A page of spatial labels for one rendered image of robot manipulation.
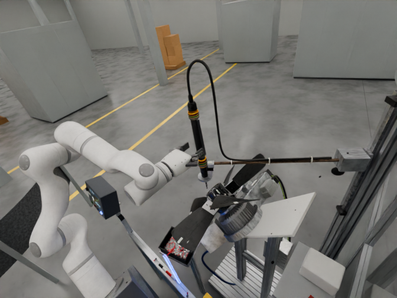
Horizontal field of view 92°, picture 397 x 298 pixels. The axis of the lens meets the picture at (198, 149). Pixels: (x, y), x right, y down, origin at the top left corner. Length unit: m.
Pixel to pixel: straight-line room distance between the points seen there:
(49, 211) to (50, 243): 0.13
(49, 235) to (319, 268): 1.28
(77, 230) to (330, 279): 1.25
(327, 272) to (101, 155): 1.19
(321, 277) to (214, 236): 0.56
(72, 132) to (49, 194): 0.31
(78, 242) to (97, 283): 0.20
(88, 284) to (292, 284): 1.02
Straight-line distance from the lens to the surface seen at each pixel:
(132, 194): 0.67
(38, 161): 0.93
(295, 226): 0.93
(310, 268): 1.30
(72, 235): 1.16
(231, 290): 2.14
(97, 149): 0.77
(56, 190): 1.02
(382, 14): 6.18
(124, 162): 0.65
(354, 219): 1.29
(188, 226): 1.14
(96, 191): 1.46
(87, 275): 1.13
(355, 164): 0.99
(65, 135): 0.85
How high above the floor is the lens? 2.13
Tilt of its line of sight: 37 degrees down
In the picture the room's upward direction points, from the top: 11 degrees counter-clockwise
